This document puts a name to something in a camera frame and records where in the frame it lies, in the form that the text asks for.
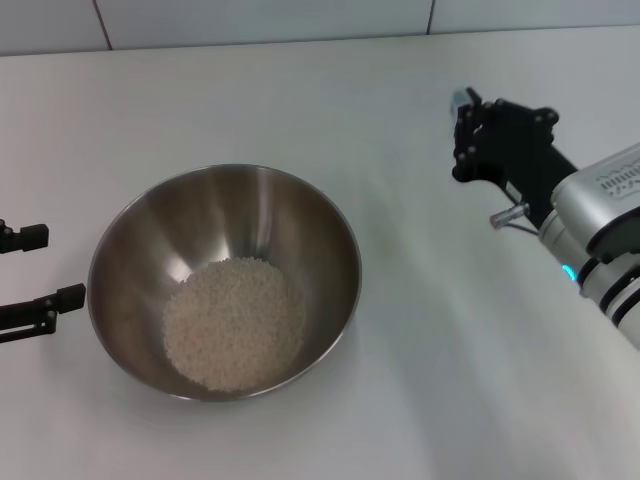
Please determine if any stainless steel mixing bowl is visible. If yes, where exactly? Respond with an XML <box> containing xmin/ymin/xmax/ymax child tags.
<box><xmin>87</xmin><ymin>163</ymin><xmax>364</xmax><ymax>404</ymax></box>

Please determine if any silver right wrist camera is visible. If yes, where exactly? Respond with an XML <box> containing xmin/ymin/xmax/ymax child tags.
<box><xmin>549</xmin><ymin>143</ymin><xmax>640</xmax><ymax>261</ymax></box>

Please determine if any right arm connector cable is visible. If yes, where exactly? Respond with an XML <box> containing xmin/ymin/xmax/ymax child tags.
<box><xmin>490</xmin><ymin>202</ymin><xmax>542</xmax><ymax>237</ymax></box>

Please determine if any white rice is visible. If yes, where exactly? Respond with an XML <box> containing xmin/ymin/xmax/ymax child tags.
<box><xmin>162</xmin><ymin>256</ymin><xmax>306</xmax><ymax>394</ymax></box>

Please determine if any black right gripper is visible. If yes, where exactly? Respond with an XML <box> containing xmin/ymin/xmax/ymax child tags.
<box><xmin>451</xmin><ymin>88</ymin><xmax>581</xmax><ymax>229</ymax></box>

